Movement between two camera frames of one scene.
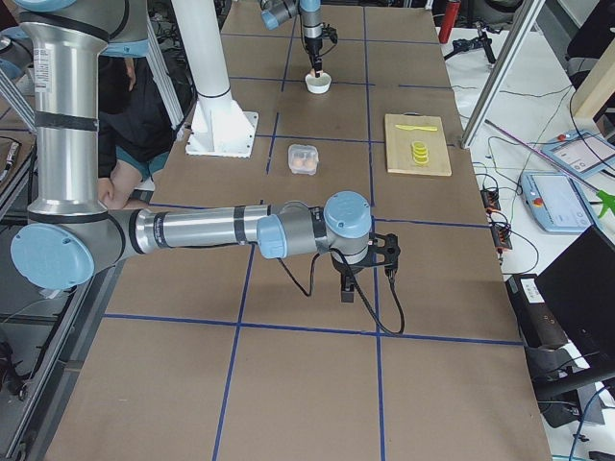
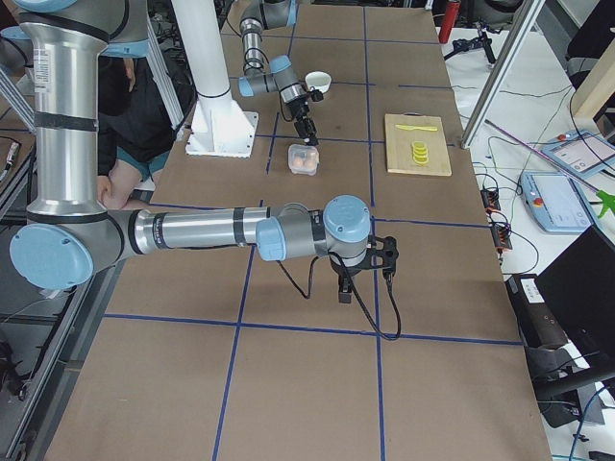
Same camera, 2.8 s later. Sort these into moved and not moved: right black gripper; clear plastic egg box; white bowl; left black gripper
Moved: left black gripper
Not moved: right black gripper; white bowl; clear plastic egg box
